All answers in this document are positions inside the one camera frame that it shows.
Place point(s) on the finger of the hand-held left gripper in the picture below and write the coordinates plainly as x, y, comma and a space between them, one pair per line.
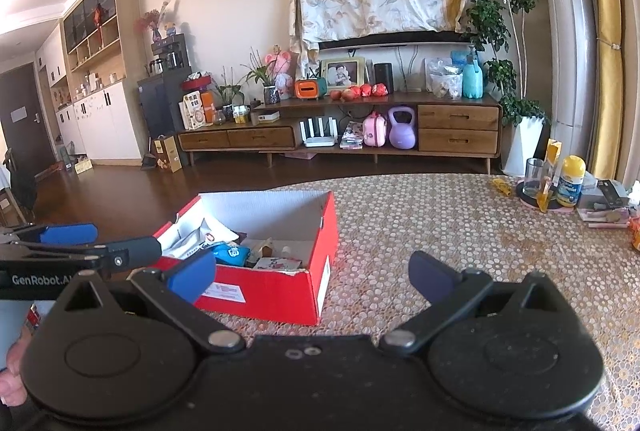
135, 253
70, 233

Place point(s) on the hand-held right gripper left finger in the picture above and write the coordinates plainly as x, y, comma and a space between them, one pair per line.
192, 276

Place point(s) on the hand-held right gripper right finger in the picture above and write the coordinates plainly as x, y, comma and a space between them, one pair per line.
432, 276

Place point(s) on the blue chip bag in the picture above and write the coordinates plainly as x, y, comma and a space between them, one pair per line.
231, 255

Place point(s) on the red cardboard box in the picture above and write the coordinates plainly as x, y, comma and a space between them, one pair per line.
280, 293

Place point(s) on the person's left hand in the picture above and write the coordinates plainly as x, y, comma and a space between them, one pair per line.
12, 386

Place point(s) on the light blue shirt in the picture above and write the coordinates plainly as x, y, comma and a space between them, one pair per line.
15, 326

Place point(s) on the gold floral tablecloth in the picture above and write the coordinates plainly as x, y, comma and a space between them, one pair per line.
450, 221

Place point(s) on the dark chair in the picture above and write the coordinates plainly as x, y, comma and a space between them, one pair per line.
20, 183

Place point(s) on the yellow wrapper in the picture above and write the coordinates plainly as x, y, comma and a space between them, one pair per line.
501, 187

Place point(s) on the dark door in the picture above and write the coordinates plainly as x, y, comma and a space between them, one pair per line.
25, 121

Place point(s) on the dark round coaster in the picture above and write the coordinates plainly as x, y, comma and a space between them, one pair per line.
530, 203

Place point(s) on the clear drinking glass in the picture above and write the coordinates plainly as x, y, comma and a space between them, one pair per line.
535, 178

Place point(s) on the purple kettlebell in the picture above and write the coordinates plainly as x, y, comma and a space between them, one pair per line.
402, 133

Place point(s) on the wooden TV cabinet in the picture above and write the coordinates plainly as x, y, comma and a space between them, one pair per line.
457, 126

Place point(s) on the white printed box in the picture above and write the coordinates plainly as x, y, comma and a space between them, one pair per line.
191, 111

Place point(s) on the pink small suitcase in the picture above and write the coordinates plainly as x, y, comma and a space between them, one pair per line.
375, 131

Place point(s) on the yellow foil sachet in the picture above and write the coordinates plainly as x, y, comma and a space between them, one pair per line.
549, 171

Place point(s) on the white planter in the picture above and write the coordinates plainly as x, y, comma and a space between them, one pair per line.
522, 146

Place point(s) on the black water dispenser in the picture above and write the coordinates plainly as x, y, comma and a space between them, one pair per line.
160, 96

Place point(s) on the stack of magazines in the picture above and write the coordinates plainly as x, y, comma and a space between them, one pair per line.
351, 138

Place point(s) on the orange box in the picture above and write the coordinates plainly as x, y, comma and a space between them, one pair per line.
207, 107

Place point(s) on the yellow-capped vitamin bottle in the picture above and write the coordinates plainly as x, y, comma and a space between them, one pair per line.
571, 183

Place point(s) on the small yellow bottles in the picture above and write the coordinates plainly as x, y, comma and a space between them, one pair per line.
241, 115

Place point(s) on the grey box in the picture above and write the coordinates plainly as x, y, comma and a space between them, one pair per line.
590, 196

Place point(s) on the white flat box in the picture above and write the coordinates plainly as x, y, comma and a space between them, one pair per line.
269, 116

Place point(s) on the white router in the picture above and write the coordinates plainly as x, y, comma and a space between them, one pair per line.
318, 140

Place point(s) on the pink pen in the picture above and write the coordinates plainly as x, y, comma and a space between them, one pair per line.
607, 224

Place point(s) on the paper notebook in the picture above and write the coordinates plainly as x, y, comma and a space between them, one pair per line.
607, 215

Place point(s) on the small green plant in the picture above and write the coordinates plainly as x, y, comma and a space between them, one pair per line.
230, 91

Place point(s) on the clear plastic bag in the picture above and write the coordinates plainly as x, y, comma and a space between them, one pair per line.
445, 81

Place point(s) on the plant in vase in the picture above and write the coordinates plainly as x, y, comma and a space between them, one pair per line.
271, 95

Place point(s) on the black box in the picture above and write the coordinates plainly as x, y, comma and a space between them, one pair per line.
612, 192

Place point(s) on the teal bottle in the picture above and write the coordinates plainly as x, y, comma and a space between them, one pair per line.
473, 81

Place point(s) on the black speaker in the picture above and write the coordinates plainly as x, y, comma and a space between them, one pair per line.
384, 78

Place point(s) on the black-lidded jar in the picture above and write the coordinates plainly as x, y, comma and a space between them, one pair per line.
636, 233

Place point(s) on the orange radio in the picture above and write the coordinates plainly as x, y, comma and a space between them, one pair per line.
310, 89

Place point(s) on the pink plush toy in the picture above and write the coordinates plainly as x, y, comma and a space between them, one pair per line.
281, 73

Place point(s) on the flower vase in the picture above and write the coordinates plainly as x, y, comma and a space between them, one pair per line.
156, 23

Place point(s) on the television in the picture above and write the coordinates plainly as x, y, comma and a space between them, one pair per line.
395, 40

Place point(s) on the white standing air conditioner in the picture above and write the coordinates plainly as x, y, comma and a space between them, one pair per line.
570, 61

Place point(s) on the potted tree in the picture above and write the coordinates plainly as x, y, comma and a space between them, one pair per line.
500, 11

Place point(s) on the yellow curtain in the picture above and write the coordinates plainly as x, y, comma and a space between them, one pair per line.
607, 36

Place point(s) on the wall cabinet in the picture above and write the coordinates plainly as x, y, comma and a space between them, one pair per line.
100, 121

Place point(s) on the photo frame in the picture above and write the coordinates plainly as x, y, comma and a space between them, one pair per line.
342, 73

